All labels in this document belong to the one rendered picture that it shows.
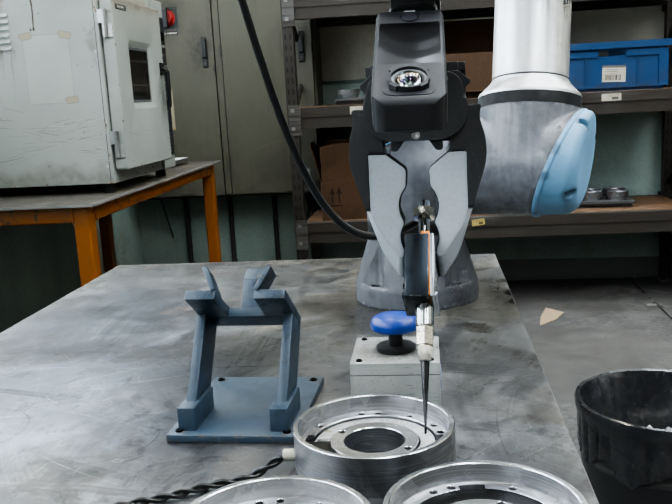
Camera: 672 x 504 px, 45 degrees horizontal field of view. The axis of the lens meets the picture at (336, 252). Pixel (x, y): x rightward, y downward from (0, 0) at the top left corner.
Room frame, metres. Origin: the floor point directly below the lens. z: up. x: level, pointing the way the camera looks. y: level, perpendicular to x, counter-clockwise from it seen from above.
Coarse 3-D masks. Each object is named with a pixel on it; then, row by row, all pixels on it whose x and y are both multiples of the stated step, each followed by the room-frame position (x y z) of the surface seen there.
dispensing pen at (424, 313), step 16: (416, 208) 0.59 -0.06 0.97; (432, 208) 0.59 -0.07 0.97; (416, 240) 0.56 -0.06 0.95; (416, 256) 0.55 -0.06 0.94; (416, 272) 0.55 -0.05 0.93; (416, 288) 0.54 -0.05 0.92; (416, 304) 0.55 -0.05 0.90; (416, 320) 0.55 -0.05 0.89; (432, 320) 0.54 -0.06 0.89; (432, 336) 0.54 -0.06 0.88
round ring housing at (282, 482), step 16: (256, 480) 0.43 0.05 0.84; (272, 480) 0.43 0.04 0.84; (288, 480) 0.43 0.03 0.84; (304, 480) 0.43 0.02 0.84; (320, 480) 0.42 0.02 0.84; (208, 496) 0.41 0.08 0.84; (224, 496) 0.42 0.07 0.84; (240, 496) 0.42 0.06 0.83; (256, 496) 0.43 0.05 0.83; (272, 496) 0.43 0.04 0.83; (288, 496) 0.43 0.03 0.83; (304, 496) 0.43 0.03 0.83; (320, 496) 0.42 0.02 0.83; (336, 496) 0.42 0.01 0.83; (352, 496) 0.40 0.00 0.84
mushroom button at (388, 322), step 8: (384, 312) 0.65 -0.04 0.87; (392, 312) 0.64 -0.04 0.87; (400, 312) 0.64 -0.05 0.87; (376, 320) 0.63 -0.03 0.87; (384, 320) 0.63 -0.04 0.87; (392, 320) 0.62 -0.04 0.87; (400, 320) 0.62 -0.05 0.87; (408, 320) 0.62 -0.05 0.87; (376, 328) 0.62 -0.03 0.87; (384, 328) 0.62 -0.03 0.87; (392, 328) 0.62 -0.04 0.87; (400, 328) 0.62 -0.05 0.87; (408, 328) 0.62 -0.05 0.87; (416, 328) 0.63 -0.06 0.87; (392, 336) 0.63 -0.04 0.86; (400, 336) 0.63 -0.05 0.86; (392, 344) 0.63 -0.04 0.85; (400, 344) 0.63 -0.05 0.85
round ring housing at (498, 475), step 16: (448, 464) 0.43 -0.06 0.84; (464, 464) 0.43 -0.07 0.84; (480, 464) 0.43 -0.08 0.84; (496, 464) 0.43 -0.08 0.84; (512, 464) 0.43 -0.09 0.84; (400, 480) 0.42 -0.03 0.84; (416, 480) 0.42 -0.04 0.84; (432, 480) 0.43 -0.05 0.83; (448, 480) 0.43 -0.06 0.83; (464, 480) 0.43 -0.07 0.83; (480, 480) 0.43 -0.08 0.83; (496, 480) 0.43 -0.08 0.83; (512, 480) 0.43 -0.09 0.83; (528, 480) 0.42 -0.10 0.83; (544, 480) 0.41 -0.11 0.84; (560, 480) 0.41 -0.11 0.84; (400, 496) 0.41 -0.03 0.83; (416, 496) 0.42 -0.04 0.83; (432, 496) 0.42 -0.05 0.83; (528, 496) 0.41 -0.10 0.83; (544, 496) 0.41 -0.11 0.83; (560, 496) 0.40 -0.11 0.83; (576, 496) 0.39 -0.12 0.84
